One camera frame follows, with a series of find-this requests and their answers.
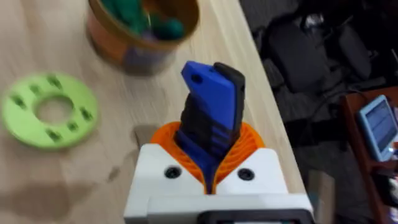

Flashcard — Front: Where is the brown wooden desk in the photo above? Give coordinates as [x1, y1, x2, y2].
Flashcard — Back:
[340, 86, 398, 224]

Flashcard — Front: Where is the orange tub with toys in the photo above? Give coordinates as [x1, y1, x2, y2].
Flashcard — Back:
[85, 0, 200, 76]

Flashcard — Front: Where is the pale blue tablet screen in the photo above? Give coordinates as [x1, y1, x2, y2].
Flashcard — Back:
[356, 95, 398, 162]

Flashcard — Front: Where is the black office chair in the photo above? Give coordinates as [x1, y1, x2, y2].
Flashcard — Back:
[248, 12, 386, 94]

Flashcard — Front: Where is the green disc with holes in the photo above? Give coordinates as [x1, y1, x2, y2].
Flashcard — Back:
[0, 72, 100, 151]

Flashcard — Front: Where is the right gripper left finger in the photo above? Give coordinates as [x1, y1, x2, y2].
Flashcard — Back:
[123, 121, 207, 224]

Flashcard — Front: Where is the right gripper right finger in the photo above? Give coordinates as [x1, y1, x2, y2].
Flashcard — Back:
[212, 121, 289, 195]

